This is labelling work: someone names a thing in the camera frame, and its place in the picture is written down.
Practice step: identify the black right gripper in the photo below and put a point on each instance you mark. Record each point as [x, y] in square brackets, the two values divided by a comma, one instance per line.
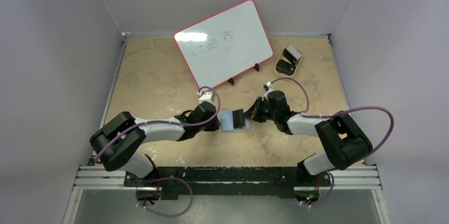
[257, 110]

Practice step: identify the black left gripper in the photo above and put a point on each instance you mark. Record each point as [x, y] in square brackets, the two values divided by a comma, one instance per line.
[214, 126]

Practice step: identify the black credit card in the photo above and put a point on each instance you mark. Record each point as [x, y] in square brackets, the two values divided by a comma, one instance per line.
[238, 119]

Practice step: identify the stack of grey cards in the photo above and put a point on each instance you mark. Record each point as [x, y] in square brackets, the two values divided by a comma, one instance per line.
[293, 54]

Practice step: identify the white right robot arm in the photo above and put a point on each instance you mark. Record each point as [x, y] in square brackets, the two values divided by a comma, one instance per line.
[343, 141]

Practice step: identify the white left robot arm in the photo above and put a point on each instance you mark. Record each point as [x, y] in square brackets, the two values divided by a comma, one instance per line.
[116, 143]

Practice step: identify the black whiteboard stand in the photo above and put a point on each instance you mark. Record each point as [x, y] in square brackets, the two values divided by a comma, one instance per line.
[231, 81]

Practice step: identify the pink framed whiteboard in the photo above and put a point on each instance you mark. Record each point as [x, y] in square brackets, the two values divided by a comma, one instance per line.
[224, 45]

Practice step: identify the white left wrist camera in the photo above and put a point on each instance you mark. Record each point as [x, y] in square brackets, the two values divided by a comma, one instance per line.
[206, 97]

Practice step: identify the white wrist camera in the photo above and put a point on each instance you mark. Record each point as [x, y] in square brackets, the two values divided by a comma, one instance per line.
[206, 97]
[268, 88]

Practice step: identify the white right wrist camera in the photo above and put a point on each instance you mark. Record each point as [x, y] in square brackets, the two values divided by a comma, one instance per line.
[268, 88]

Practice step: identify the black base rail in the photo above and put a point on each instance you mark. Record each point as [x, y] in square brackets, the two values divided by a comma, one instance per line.
[285, 182]

